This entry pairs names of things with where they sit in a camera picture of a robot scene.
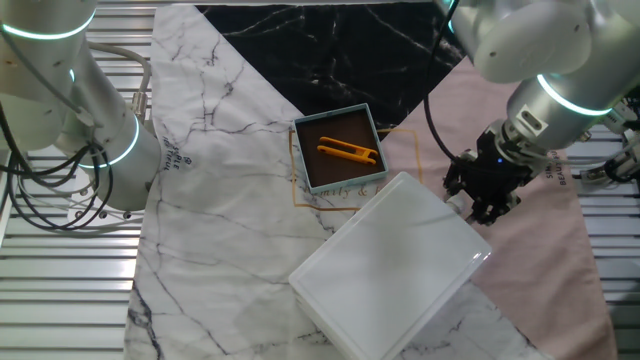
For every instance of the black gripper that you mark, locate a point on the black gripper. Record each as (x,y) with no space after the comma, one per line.
(500,172)

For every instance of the white drawer with white knob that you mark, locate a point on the white drawer with white knob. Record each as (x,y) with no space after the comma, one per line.
(454,204)

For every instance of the white plastic drawer cabinet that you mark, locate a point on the white plastic drawer cabinet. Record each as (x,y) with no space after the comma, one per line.
(390,270)

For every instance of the orange plastic clip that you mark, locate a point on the orange plastic clip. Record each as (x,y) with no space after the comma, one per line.
(345,150)

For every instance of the light blue square tray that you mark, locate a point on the light blue square tray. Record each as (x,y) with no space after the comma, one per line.
(325,172)

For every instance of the marble pink black tablecloth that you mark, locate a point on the marble pink black tablecloth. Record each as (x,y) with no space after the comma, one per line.
(225,200)

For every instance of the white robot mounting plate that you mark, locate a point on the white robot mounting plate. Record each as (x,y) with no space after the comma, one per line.
(80,205)

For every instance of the small silver camera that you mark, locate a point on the small silver camera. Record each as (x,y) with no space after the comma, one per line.
(631,126)

